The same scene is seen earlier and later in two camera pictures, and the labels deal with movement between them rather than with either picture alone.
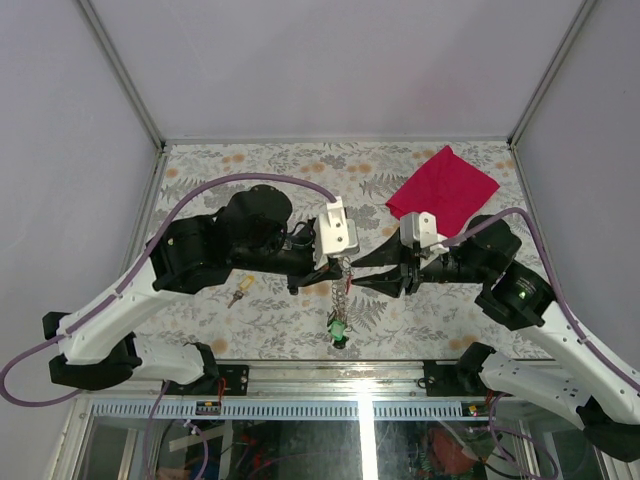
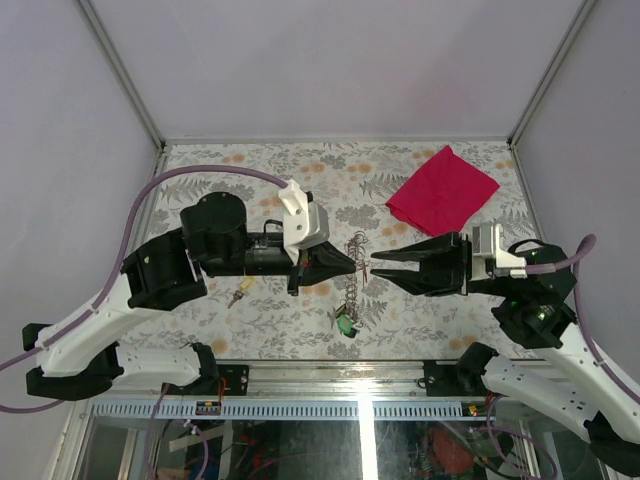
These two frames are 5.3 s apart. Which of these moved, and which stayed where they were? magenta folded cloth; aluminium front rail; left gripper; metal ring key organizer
Moved: metal ring key organizer
Stayed: aluminium front rail; magenta folded cloth; left gripper
